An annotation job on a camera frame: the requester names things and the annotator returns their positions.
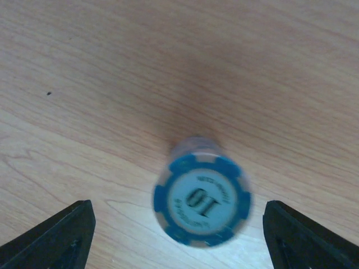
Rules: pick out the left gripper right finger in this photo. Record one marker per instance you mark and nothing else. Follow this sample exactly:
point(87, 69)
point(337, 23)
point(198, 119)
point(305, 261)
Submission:
point(296, 241)

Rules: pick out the purple chip stack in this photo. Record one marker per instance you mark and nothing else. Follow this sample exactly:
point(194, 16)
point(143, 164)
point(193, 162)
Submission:
point(202, 197)

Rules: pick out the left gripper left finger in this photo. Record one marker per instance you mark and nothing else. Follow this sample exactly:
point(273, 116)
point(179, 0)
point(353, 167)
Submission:
point(61, 241)

